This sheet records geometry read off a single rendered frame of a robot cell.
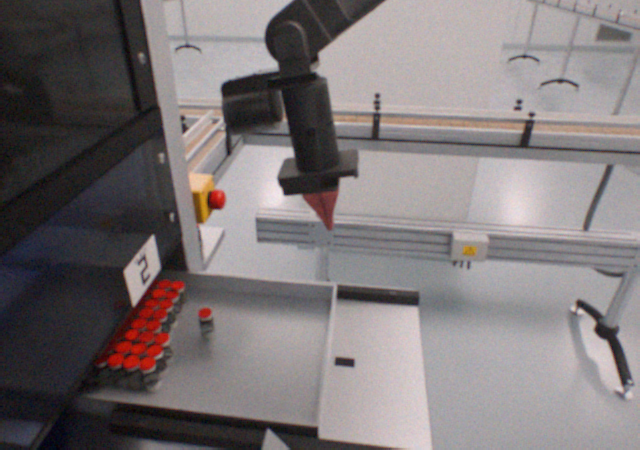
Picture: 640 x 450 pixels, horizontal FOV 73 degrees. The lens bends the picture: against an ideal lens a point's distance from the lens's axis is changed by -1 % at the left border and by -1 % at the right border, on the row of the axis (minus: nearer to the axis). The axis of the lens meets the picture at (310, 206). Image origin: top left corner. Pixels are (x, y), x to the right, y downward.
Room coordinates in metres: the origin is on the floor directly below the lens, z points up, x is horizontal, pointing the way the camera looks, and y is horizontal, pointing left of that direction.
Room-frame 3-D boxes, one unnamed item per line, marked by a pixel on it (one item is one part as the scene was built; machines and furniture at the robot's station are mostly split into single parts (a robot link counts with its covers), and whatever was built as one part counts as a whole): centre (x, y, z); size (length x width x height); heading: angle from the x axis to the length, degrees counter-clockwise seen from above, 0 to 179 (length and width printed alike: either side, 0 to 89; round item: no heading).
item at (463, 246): (1.27, -0.56, 0.50); 0.12 x 0.05 x 0.09; 82
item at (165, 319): (0.48, 0.23, 0.91); 0.18 x 0.02 x 0.05; 172
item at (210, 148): (1.03, 0.33, 0.92); 0.69 x 0.16 x 0.16; 172
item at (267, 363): (0.47, 0.14, 0.90); 0.34 x 0.26 x 0.04; 82
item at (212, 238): (0.75, 0.26, 0.87); 0.14 x 0.13 x 0.02; 82
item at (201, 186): (0.73, 0.22, 1.00); 0.08 x 0.07 x 0.07; 82
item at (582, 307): (1.25, -1.19, 0.07); 0.50 x 0.08 x 0.14; 172
